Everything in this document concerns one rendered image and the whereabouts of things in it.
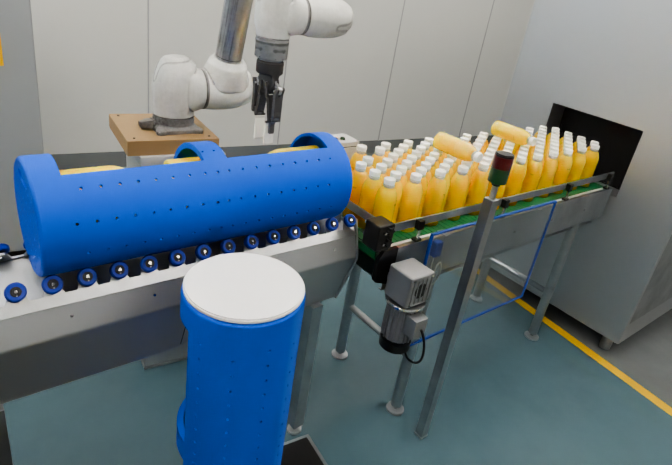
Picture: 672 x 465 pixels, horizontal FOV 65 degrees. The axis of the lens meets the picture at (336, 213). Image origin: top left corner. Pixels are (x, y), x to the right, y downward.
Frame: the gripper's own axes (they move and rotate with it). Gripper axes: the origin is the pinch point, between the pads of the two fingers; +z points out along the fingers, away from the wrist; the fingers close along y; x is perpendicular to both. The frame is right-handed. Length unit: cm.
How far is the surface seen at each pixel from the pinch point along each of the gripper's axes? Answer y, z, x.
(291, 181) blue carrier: 12.5, 11.1, 2.8
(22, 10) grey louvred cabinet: -160, -6, -31
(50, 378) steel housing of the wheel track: 8, 59, -62
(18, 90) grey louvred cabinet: -160, 30, -36
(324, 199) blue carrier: 13.8, 18.0, 14.9
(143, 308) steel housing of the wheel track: 13, 41, -40
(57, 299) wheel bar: 11, 34, -59
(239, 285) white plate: 38, 23, -27
